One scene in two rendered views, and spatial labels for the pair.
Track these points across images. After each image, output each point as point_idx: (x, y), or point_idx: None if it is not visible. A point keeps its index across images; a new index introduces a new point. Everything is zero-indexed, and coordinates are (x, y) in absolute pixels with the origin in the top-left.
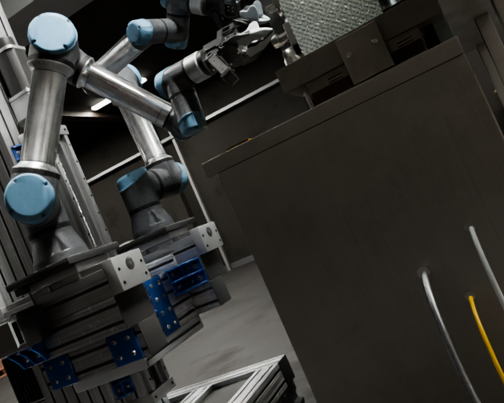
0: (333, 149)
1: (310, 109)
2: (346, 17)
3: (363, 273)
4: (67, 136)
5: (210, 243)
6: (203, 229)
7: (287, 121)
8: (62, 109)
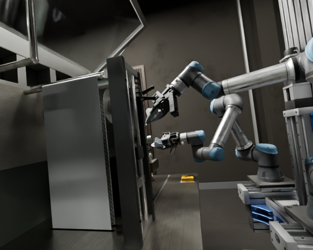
0: None
1: (153, 175)
2: None
3: None
4: (296, 116)
5: (274, 242)
6: (273, 229)
7: (162, 174)
8: None
